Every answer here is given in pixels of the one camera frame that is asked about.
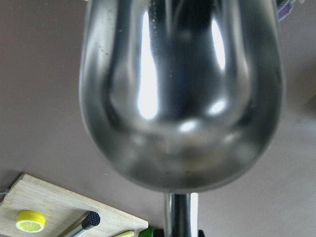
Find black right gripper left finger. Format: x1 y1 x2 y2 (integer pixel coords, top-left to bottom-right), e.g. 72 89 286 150
153 230 165 237

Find steel ice scoop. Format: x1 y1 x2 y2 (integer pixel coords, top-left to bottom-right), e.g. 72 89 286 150
79 0 285 237

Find grey folded cloth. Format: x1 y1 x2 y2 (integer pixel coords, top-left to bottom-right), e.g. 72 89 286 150
276 0 296 21

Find half lemon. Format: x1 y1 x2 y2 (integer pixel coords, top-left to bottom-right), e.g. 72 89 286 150
15 210 46 233

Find green lime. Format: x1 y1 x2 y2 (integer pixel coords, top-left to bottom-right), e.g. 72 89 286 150
138 227 156 237

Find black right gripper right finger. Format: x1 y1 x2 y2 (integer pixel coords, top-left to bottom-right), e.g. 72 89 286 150
198 230 205 237

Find steel muddler black tip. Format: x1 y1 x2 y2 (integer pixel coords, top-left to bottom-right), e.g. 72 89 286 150
62 211 101 237

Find bamboo cutting board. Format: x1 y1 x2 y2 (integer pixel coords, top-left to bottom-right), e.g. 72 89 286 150
0 174 148 237

